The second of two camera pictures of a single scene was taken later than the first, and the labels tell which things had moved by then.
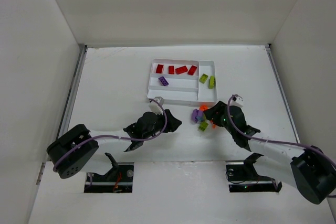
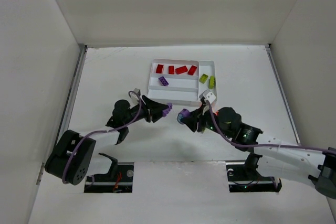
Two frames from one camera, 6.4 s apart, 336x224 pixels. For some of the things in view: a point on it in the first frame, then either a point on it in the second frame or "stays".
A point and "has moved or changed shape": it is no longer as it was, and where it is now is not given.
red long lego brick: x=181 y=70 stays
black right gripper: x=217 y=112 → x=198 y=120
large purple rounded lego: x=197 y=115 has moved or changed shape
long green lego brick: x=212 y=82 stays
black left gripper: x=165 y=120 → x=148 y=109
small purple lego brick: x=163 y=81 stays
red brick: x=159 y=68 stays
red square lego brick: x=192 y=70 stays
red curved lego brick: x=171 y=70 stays
